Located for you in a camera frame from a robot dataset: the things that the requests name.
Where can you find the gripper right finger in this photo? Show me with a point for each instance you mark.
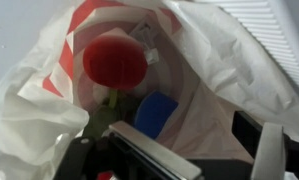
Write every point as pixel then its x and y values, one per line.
pixel 270 153

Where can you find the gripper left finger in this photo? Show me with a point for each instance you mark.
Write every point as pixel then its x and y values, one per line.
pixel 149 150

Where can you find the red strawberry toy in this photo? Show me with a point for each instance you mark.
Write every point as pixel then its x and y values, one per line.
pixel 105 176

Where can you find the red white beetroot plushy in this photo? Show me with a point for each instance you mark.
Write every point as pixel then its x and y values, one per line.
pixel 115 61

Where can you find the white plastic bag red print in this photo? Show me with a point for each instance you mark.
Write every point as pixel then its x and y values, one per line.
pixel 222 50

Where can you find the white perforated storage box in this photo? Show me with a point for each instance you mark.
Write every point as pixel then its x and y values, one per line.
pixel 272 30

